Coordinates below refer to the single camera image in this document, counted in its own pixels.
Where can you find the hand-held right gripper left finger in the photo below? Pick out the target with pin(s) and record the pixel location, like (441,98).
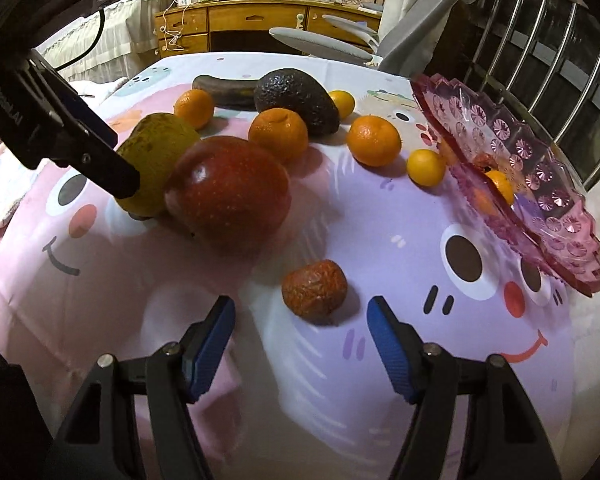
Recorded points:
(212,350)

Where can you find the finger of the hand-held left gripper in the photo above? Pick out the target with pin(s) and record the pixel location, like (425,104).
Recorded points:
(112,172)
(87,112)

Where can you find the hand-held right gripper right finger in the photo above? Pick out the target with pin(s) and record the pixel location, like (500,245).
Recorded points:
(392,350)

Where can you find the yellow-green pear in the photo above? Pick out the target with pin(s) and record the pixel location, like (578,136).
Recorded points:
(157,147)

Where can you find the orange tangerine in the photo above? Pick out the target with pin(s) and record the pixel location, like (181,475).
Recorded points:
(373,140)
(278,132)
(194,107)
(499,187)

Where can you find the orange tomato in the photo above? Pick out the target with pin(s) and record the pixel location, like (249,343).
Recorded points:
(227,195)

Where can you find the blackened banana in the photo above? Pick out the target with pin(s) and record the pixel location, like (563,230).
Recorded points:
(220,91)

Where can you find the dark avocado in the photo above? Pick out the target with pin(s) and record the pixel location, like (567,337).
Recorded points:
(290,97)

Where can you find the pink glass fruit plate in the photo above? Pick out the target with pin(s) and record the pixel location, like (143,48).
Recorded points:
(540,195)

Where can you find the white lace curtain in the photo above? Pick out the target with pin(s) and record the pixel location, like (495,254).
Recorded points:
(115,30)

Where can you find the white floral quilt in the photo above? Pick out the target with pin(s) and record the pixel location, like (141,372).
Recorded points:
(0,195)

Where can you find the wrinkled red-brown fruit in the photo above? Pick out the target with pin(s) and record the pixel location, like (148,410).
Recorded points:
(314,290)

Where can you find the cartoon printed blanket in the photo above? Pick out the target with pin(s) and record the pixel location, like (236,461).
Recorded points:
(305,410)

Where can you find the small yellow-orange citrus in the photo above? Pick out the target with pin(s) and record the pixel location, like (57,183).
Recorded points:
(426,166)
(342,103)

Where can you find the wooden desk with drawers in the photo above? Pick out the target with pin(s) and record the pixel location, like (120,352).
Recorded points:
(260,20)

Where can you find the grey office chair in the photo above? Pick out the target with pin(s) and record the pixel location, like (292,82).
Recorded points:
(420,30)

